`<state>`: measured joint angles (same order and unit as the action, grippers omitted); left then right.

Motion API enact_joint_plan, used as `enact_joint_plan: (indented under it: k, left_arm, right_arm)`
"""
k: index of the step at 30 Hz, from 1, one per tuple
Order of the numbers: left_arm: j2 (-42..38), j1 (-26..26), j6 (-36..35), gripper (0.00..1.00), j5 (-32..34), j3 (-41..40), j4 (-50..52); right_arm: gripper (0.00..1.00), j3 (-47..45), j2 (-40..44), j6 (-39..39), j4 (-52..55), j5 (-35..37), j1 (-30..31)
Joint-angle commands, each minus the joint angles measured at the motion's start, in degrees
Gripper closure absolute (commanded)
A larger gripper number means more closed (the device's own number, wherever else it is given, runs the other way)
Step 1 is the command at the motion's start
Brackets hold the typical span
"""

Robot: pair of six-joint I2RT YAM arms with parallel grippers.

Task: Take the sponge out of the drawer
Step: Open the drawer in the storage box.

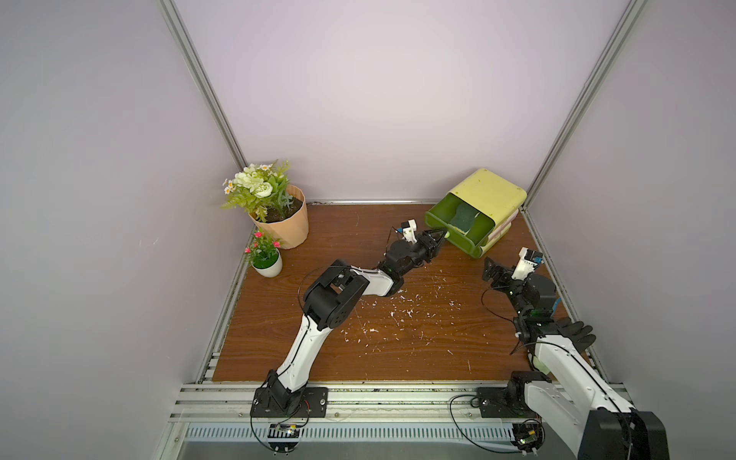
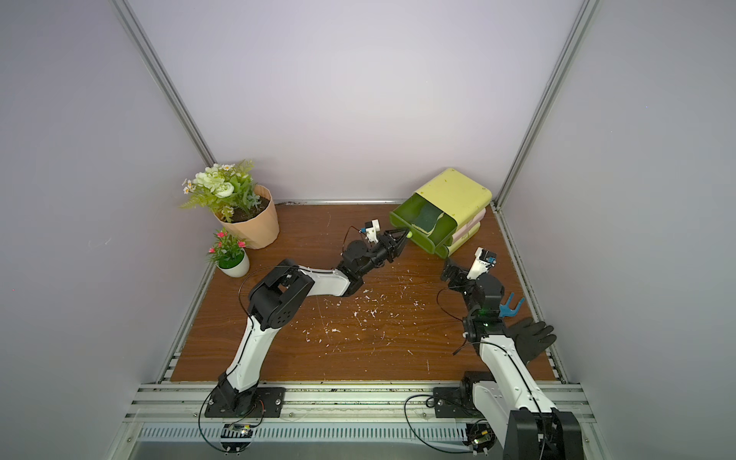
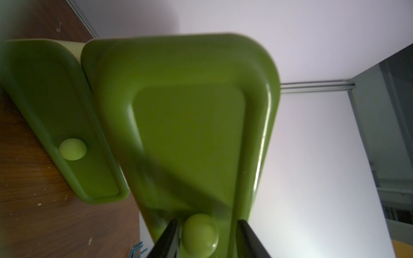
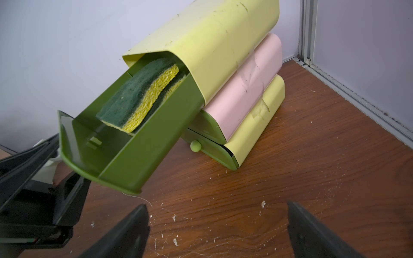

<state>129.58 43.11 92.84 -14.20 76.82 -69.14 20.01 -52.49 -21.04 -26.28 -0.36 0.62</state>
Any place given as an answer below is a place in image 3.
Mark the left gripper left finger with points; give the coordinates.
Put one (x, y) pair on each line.
(168, 245)

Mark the blue garden rake tool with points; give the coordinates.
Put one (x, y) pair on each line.
(138, 250)

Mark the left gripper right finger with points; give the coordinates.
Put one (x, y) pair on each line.
(247, 243)

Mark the green drawer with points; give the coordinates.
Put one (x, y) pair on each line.
(45, 80)
(189, 119)

